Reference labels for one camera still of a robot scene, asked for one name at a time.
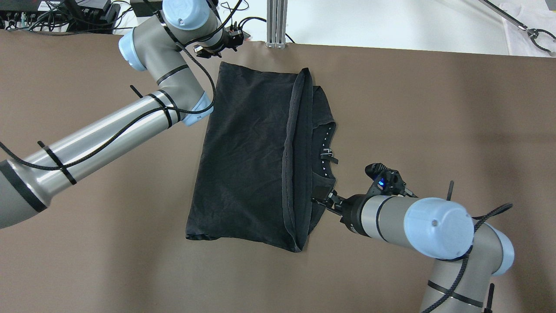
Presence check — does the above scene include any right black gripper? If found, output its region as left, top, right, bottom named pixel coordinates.
left=311, top=190, right=370, bottom=236

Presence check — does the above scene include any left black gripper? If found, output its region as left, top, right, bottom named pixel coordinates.
left=193, top=27, right=245, bottom=59

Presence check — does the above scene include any black printed t-shirt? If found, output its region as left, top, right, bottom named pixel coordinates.
left=186, top=62, right=336, bottom=253

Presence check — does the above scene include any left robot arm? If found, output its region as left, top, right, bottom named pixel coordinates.
left=0, top=0, right=245, bottom=228

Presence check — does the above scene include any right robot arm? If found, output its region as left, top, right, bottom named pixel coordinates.
left=312, top=186, right=515, bottom=313

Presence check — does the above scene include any black power adapter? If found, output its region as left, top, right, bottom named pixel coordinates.
left=129, top=0, right=162, bottom=17

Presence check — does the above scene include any long reach grabber tool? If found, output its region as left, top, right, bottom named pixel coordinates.
left=479, top=0, right=556, bottom=57

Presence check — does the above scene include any aluminium frame post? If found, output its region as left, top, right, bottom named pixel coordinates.
left=266, top=0, right=288, bottom=49

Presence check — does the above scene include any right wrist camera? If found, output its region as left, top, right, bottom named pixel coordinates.
left=365, top=163, right=417, bottom=198

